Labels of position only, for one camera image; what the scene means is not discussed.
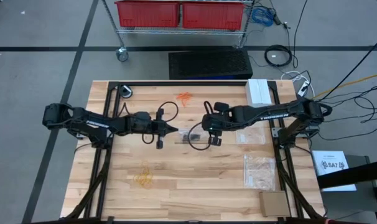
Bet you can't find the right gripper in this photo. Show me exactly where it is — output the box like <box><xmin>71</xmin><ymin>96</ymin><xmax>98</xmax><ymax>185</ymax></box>
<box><xmin>202</xmin><ymin>101</ymin><xmax>233</xmax><ymax>147</ymax></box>

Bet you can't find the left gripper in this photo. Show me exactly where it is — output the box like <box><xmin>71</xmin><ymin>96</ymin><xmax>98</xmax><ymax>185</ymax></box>
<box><xmin>151</xmin><ymin>109</ymin><xmax>180</xmax><ymax>150</ymax></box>

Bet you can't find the clear plastic zip bag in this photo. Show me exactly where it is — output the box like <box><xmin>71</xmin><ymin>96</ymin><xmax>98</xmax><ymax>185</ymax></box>
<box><xmin>236</xmin><ymin>126</ymin><xmax>267</xmax><ymax>146</ymax></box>
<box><xmin>243</xmin><ymin>154</ymin><xmax>277</xmax><ymax>191</ymax></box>
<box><xmin>177</xmin><ymin>126</ymin><xmax>210</xmax><ymax>144</ymax></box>

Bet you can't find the yellow rubber bands pile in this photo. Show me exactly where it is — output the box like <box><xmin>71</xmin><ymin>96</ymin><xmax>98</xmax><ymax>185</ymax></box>
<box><xmin>133</xmin><ymin>167</ymin><xmax>154</xmax><ymax>189</ymax></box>

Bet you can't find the orange rubber bands pile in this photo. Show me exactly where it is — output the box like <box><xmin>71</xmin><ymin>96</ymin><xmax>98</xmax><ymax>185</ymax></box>
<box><xmin>177</xmin><ymin>91</ymin><xmax>194</xmax><ymax>107</ymax></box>

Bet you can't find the white cardboard box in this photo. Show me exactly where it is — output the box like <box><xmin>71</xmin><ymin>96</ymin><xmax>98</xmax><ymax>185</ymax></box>
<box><xmin>244</xmin><ymin>78</ymin><xmax>272</xmax><ymax>108</ymax></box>

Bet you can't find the black floor mat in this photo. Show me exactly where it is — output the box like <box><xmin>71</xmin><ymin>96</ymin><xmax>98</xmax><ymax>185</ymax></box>
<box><xmin>168</xmin><ymin>49</ymin><xmax>254</xmax><ymax>80</ymax></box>

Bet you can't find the grey cart caster wheel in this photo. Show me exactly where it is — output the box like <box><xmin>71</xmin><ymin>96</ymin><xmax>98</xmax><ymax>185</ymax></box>
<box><xmin>116</xmin><ymin>47</ymin><xmax>129</xmax><ymax>62</ymax></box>

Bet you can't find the white power strip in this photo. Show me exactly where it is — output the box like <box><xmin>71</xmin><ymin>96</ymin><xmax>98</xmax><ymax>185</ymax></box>
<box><xmin>297</xmin><ymin>80</ymin><xmax>310</xmax><ymax>97</ymax></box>

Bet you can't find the small brown cardboard box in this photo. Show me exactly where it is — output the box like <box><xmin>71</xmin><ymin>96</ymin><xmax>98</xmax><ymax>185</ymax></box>
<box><xmin>258</xmin><ymin>190</ymin><xmax>291</xmax><ymax>218</ymax></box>

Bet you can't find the red plastic bin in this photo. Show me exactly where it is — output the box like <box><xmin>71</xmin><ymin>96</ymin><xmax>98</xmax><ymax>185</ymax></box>
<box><xmin>114</xmin><ymin>1</ymin><xmax>180</xmax><ymax>28</ymax></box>
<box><xmin>181</xmin><ymin>2</ymin><xmax>245</xmax><ymax>31</ymax></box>

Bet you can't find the black power adapter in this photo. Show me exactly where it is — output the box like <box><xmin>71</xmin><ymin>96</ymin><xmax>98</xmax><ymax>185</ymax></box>
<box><xmin>269</xmin><ymin>7</ymin><xmax>291</xmax><ymax>30</ymax></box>

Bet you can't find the white printed booklet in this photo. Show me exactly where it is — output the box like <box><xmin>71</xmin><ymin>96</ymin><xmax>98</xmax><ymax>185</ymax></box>
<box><xmin>311</xmin><ymin>150</ymin><xmax>357</xmax><ymax>192</ymax></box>

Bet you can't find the black beam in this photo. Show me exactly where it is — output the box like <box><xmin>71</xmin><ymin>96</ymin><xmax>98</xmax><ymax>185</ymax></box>
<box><xmin>317</xmin><ymin>158</ymin><xmax>377</xmax><ymax>190</ymax></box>

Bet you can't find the grey side cart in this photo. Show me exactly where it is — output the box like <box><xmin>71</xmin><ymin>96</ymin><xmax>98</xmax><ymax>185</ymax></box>
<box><xmin>319</xmin><ymin>154</ymin><xmax>377</xmax><ymax>224</ymax></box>

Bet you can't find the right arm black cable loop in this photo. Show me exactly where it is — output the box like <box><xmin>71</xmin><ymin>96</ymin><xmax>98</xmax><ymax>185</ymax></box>
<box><xmin>187</xmin><ymin>121</ymin><xmax>212</xmax><ymax>152</ymax></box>

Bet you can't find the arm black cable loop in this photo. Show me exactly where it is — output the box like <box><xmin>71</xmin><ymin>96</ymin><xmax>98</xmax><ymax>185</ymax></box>
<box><xmin>187</xmin><ymin>121</ymin><xmax>212</xmax><ymax>152</ymax></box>
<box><xmin>158</xmin><ymin>100</ymin><xmax>180</xmax><ymax>123</ymax></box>

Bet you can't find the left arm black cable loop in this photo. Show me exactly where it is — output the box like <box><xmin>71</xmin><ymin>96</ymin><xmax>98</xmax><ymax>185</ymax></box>
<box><xmin>158</xmin><ymin>100</ymin><xmax>180</xmax><ymax>123</ymax></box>

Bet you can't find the coiled black cable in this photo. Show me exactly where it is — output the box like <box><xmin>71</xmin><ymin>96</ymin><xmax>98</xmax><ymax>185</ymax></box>
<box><xmin>264</xmin><ymin>44</ymin><xmax>294</xmax><ymax>68</ymax></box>

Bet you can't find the white cable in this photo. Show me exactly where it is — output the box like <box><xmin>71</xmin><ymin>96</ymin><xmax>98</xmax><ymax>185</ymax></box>
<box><xmin>281</xmin><ymin>70</ymin><xmax>316</xmax><ymax>99</ymax></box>

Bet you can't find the chrome wire shelving cart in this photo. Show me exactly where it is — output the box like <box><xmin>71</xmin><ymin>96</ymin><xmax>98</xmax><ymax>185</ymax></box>
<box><xmin>101</xmin><ymin>0</ymin><xmax>257</xmax><ymax>50</ymax></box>

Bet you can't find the coiled blue cable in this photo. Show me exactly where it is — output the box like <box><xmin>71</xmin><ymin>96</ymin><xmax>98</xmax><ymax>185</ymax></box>
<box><xmin>250</xmin><ymin>6</ymin><xmax>276</xmax><ymax>27</ymax></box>

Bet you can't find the thick black cable loop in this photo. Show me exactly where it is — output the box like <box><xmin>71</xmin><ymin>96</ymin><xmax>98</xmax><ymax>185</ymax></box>
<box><xmin>321</xmin><ymin>103</ymin><xmax>333</xmax><ymax>118</ymax></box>

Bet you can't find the long black cable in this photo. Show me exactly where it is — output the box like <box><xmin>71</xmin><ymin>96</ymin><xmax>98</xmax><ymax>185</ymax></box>
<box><xmin>292</xmin><ymin>0</ymin><xmax>309</xmax><ymax>69</ymax></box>
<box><xmin>315</xmin><ymin>40</ymin><xmax>377</xmax><ymax>103</ymax></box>

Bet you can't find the yellow cable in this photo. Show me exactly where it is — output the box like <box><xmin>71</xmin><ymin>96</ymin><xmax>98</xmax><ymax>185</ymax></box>
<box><xmin>303</xmin><ymin>70</ymin><xmax>377</xmax><ymax>103</ymax></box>

